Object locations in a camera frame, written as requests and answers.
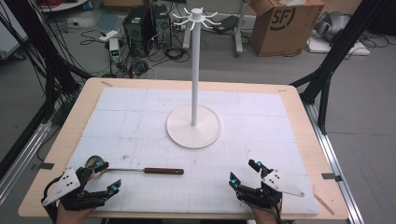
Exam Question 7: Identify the black computer tower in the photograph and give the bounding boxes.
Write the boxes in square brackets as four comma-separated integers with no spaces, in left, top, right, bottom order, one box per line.
[122,5,157,58]

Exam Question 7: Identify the grey rounded appliance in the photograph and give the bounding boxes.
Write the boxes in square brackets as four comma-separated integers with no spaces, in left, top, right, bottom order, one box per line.
[313,10,352,42]

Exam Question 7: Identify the person's left hand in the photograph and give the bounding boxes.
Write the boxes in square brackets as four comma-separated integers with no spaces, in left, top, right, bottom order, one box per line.
[55,203,96,224]

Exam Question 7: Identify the white grid mat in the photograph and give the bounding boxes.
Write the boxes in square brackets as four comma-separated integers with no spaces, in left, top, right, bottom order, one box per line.
[65,86,320,217]

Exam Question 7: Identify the brown cardboard box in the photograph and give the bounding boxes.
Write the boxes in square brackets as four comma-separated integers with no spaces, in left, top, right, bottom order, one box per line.
[249,0,326,58]

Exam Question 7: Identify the white flat board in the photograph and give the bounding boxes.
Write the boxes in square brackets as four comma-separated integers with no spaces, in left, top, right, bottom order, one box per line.
[307,36,372,57]

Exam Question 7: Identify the white power strip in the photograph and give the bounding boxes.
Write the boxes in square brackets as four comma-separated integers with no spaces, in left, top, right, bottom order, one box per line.
[98,29,120,43]

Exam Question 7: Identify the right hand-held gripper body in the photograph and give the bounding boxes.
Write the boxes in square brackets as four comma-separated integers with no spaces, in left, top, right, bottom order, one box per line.
[235,166,306,210]

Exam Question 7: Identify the tangled cable bundle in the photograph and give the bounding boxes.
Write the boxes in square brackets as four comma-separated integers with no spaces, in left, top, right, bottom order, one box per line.
[125,58,158,79]

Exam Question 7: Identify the aluminium rail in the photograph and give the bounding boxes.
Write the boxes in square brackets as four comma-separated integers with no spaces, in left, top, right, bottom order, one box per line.
[0,120,53,204]
[303,102,364,224]

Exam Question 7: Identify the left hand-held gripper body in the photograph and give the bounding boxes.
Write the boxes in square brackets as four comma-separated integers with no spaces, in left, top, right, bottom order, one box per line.
[41,166,108,212]

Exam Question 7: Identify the white metal floor stand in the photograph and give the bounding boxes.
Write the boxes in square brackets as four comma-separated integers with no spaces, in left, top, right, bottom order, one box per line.
[182,0,250,58]

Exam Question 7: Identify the strip of brown tape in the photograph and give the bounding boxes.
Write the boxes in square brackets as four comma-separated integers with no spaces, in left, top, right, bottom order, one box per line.
[312,193,336,217]

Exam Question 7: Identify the person's right hand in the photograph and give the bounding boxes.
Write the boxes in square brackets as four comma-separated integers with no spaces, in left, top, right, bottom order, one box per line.
[247,202,283,224]

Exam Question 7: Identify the dark grey computer tower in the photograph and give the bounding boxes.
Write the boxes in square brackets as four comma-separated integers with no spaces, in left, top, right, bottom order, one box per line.
[151,4,173,49]

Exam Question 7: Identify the white device with green display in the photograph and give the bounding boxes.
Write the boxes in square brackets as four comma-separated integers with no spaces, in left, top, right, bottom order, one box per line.
[108,37,121,63]

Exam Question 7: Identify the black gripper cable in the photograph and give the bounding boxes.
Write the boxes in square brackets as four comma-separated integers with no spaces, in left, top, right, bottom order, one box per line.
[41,175,64,202]

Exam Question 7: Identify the white round table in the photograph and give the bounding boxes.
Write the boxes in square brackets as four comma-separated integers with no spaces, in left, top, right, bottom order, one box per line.
[39,0,89,13]

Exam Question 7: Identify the black metal frame stand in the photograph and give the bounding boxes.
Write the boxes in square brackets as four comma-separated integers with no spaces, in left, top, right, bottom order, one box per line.
[289,0,390,136]
[0,0,93,124]

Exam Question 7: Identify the metal ladle with wooden handle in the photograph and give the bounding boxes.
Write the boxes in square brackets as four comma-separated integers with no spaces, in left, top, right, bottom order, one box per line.
[84,154,185,180]

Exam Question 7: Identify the black flat device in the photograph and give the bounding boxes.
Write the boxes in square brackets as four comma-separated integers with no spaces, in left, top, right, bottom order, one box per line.
[212,14,240,35]

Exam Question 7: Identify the white hook stand rack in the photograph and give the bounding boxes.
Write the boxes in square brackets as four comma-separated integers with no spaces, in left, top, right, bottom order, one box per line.
[165,7,223,150]

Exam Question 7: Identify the coiled black cable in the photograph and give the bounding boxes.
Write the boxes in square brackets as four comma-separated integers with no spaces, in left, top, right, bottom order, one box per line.
[163,46,191,63]

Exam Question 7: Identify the grey metal bracket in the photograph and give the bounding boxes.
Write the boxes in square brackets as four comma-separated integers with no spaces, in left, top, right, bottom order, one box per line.
[30,161,56,172]
[320,172,344,183]

